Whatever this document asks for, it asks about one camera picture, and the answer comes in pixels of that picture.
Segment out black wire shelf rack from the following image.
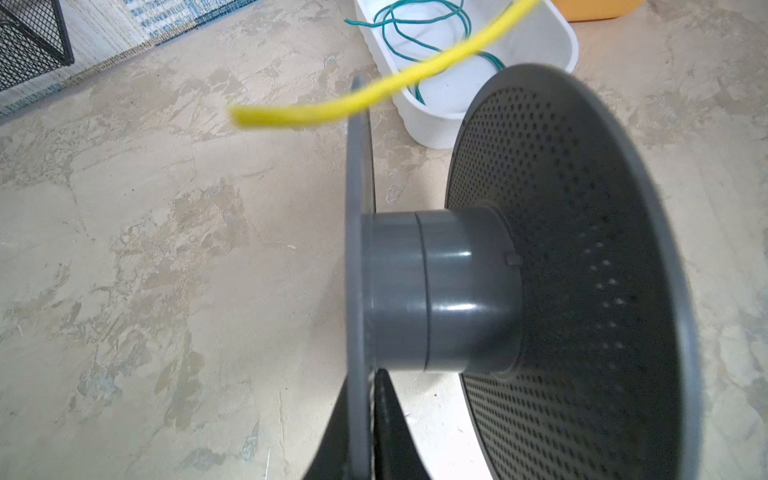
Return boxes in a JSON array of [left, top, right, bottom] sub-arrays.
[[1, 0, 75, 91]]

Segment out green cable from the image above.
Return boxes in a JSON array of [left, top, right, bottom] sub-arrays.
[[344, 0, 506, 106]]

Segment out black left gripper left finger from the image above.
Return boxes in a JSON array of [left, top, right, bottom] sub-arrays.
[[303, 380, 349, 480]]

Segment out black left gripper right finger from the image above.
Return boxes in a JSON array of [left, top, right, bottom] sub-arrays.
[[373, 369, 430, 480]]

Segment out dark grey foam spool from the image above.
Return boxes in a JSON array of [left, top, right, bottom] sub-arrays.
[[345, 64, 702, 479]]

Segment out yellow plastic bin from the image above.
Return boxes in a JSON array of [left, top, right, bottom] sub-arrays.
[[552, 0, 643, 22]]

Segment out yellow cable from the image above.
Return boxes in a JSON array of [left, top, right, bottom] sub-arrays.
[[229, 0, 544, 130]]

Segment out white plastic bin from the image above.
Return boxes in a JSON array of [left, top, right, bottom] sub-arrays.
[[355, 1, 579, 149]]

